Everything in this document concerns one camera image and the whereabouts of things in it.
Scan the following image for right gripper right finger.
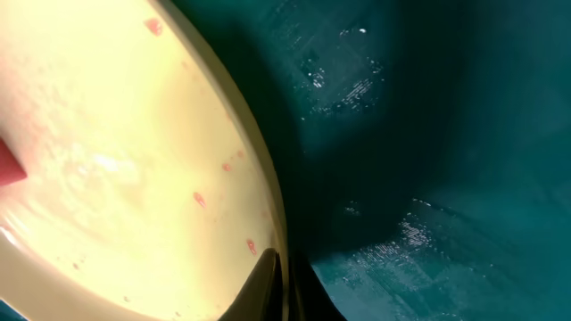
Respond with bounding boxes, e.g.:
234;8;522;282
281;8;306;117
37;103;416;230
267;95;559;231
289;252;346;321

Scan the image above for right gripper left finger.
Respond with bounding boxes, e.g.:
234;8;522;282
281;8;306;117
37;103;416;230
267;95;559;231
219;248;282;321

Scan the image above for yellow-green plate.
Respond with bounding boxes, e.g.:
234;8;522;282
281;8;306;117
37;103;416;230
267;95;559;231
1;0;286;320

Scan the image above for teal plastic serving tray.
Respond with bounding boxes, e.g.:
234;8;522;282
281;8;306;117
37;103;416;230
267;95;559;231
170;0;570;320

